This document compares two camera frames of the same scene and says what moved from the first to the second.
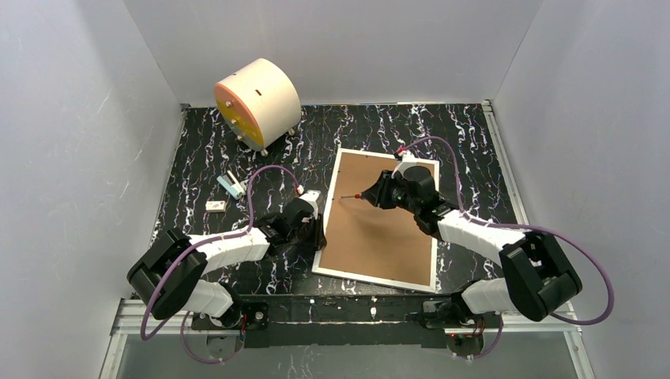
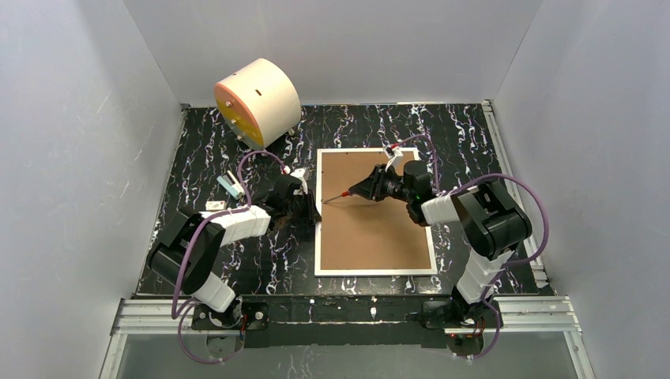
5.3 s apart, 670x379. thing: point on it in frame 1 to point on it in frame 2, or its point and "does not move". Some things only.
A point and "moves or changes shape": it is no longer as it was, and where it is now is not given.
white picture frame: [366, 242] moves or changes shape
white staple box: [216, 205] does not move
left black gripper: [319, 233] to [304, 206]
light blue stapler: [232, 185] does not move
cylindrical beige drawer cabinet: [260, 103] does not move
